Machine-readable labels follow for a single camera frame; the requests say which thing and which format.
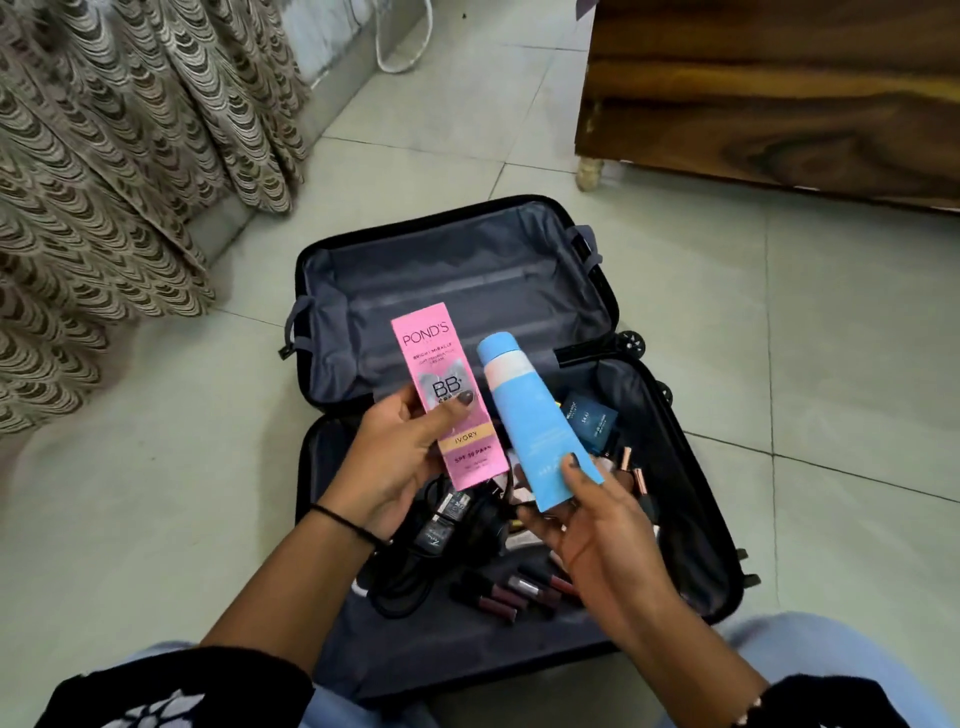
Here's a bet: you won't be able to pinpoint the person's right hand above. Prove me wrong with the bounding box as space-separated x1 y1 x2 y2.
516 452 678 631

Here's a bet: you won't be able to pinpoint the person's left hand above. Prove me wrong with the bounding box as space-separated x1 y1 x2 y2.
321 382 477 543

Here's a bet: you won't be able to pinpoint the pink cream box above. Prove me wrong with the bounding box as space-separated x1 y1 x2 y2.
390 301 513 493

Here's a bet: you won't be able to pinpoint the light blue cosmetic tube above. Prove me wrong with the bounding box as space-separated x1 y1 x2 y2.
476 330 606 513

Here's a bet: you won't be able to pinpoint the person's left forearm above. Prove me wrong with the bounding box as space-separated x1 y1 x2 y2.
198 506 393 680

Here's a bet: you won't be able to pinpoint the person's right forearm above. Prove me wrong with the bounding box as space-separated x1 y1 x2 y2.
600 588 772 728

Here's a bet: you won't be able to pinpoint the dark blue small box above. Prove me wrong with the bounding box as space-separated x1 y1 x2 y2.
561 390 621 456

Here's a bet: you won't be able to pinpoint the dark red liquid lipstick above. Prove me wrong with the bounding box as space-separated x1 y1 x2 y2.
523 562 583 601
463 570 529 610
505 573 564 610
448 581 520 625

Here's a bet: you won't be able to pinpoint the black open suitcase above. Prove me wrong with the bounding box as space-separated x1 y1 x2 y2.
279 194 762 708

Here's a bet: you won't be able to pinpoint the black wrist thread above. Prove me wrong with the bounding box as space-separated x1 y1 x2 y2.
309 502 393 549

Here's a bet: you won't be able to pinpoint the light blue jeans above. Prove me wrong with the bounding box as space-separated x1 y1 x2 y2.
123 611 960 728

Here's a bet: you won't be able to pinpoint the black patterned top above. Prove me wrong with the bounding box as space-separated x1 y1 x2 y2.
36 646 933 728

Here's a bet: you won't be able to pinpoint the beige patterned curtain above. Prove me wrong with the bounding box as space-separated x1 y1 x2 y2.
0 0 312 438

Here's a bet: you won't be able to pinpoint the brown wooden furniture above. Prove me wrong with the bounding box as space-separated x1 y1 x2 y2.
574 0 960 216

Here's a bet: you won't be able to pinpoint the black cable bundle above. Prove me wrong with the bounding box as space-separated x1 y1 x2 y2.
366 474 513 621

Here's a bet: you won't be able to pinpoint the white cable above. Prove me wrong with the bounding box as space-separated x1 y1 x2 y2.
372 0 437 75

